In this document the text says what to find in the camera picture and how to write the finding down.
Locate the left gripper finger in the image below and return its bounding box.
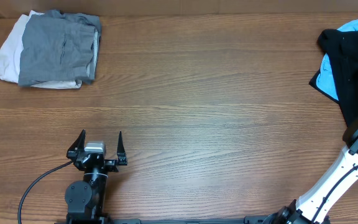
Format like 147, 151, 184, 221
68, 129, 86, 151
117, 131, 126, 160

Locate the black polo shirt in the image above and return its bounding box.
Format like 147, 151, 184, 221
317, 29, 358, 125

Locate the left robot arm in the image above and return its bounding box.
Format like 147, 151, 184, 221
65, 131, 127, 223

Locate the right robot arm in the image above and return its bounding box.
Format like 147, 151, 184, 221
270, 55, 358, 223

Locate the light blue shirt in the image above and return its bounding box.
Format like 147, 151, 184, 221
309, 19, 358, 104

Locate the grey folded garment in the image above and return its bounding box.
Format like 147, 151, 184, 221
18, 10, 102, 86

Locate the white folded garment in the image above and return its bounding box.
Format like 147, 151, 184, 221
0, 11, 101, 89

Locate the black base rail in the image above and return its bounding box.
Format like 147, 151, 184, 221
56, 215, 274, 224

